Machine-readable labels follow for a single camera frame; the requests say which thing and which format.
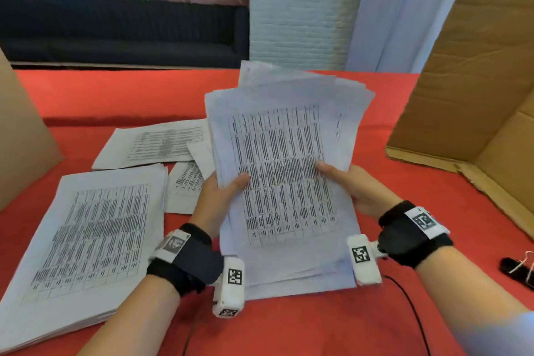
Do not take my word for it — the person's left hand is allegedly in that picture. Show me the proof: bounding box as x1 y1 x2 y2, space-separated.
190 172 251 240

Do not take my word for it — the person's right hand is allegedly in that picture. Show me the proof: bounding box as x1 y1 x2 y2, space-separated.
316 161 404 219

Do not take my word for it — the person's right forearm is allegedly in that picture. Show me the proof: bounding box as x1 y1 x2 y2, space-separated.
416 243 531 356

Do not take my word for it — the person's left forearm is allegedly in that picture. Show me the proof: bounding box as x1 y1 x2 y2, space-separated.
77 271 181 356

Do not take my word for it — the blank white paper sheet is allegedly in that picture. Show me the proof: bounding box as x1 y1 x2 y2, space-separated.
186 140 216 181

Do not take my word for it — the small printed paper sheet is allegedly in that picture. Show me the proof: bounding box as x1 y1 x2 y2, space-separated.
164 161 206 215

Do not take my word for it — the large printed paper sheet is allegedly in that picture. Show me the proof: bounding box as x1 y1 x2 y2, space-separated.
91 119 210 171

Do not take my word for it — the red tablecloth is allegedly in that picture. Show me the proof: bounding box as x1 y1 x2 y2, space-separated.
0 69 534 356

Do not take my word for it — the neat stack of printed papers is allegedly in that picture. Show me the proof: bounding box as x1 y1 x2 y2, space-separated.
0 163 169 355

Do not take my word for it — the large open cardboard box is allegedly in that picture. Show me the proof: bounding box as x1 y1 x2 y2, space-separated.
385 0 534 240

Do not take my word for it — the pale blue curtain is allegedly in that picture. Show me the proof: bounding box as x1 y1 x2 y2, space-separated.
345 0 476 73

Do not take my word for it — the dark blue sofa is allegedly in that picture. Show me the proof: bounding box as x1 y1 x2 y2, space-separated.
0 0 250 69

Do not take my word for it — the black binder clip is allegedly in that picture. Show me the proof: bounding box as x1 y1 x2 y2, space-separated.
500 251 534 290

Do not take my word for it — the plain cardboard panel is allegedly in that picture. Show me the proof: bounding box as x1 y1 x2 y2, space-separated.
0 49 64 213

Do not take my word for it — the light blue sleeve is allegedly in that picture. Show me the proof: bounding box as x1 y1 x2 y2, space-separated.
451 310 534 356

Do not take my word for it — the black left wrist strap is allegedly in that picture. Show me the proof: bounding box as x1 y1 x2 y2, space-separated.
146 223 224 296

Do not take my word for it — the black wrist strap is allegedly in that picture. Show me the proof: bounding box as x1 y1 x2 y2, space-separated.
378 201 454 270
146 223 224 296

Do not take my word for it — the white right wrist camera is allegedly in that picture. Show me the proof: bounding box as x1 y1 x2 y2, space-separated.
347 234 387 286

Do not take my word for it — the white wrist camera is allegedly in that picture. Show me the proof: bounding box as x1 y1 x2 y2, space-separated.
212 256 246 320
347 234 387 286

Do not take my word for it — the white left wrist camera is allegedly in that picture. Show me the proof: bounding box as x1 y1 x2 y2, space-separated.
212 256 246 320

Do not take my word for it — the black right wrist strap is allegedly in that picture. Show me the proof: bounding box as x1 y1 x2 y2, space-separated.
378 201 454 270

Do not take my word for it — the black right camera cable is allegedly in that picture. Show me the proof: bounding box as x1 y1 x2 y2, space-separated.
381 274 433 356

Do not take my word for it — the black camera cable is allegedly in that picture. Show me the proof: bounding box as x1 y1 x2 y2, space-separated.
182 313 197 356
381 274 433 356

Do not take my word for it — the black left camera cable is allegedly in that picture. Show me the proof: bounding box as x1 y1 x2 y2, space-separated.
182 313 197 356

